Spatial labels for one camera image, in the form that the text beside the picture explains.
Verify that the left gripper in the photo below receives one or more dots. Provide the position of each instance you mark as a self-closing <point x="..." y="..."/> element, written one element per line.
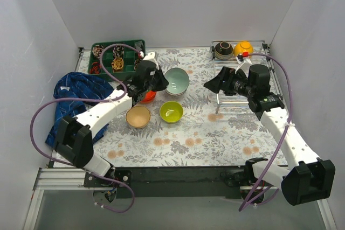
<point x="156" y="78"/>

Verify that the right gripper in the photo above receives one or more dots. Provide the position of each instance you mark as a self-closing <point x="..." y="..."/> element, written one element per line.
<point x="224" y="81"/>

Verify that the patterned brown white bowl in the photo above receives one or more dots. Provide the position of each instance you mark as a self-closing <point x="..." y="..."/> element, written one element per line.
<point x="175" y="94"/>

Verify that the pale green bowl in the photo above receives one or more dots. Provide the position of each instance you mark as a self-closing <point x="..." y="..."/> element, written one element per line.
<point x="178" y="80"/>

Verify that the lime green bowl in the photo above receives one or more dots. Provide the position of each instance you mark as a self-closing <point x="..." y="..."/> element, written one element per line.
<point x="171" y="112"/>

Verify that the black brown bowl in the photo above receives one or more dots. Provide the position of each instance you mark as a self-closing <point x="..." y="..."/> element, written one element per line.
<point x="223" y="50"/>

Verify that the beige bowl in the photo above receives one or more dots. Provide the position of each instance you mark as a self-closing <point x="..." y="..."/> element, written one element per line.
<point x="138" y="117"/>

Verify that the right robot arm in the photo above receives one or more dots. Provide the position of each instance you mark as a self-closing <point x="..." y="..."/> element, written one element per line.
<point x="285" y="143"/>

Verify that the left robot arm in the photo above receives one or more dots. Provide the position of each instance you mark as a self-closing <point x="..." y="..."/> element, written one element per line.
<point x="74" y="140"/>

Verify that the rolled tie brown black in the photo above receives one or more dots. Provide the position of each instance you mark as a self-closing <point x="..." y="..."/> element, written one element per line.
<point x="136" y="63"/>

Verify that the yellow orange bowl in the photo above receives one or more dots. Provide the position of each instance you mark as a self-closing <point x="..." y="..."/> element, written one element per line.
<point x="243" y="46"/>

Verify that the rolled tie dark grey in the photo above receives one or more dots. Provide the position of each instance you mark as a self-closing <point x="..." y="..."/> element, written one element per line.
<point x="139" y="45"/>

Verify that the rolled tie yellow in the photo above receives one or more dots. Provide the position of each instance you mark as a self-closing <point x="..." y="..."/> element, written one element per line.
<point x="117" y="64"/>

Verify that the green compartment tray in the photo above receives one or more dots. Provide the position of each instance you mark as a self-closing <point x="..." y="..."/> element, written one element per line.
<point x="129" y="57"/>

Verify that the floral table mat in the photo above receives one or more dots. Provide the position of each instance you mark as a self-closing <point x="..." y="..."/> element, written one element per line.
<point x="204" y="136"/>

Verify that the rolled tie black dotted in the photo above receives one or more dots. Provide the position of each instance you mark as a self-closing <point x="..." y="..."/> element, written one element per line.
<point x="118" y="51"/>

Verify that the rolled tie red black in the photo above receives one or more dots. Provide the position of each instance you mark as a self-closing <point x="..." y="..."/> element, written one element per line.
<point x="95" y="68"/>

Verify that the rolled tie pink brown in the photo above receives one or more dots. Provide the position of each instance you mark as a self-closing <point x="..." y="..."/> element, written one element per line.
<point x="97" y="50"/>

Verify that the blue plaid shirt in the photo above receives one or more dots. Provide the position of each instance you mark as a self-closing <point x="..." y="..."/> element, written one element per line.
<point x="76" y="86"/>

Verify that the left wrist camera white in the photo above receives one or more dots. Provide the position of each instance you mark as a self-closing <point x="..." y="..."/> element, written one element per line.
<point x="151" y="56"/>

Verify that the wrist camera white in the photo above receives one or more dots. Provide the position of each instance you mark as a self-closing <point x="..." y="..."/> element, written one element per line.
<point x="151" y="56"/>
<point x="244" y="62"/>

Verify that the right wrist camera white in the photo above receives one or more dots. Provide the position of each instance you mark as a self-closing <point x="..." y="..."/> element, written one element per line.
<point x="244" y="62"/>

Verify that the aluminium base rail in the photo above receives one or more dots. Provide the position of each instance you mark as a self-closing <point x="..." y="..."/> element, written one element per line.
<point x="193" y="181"/>

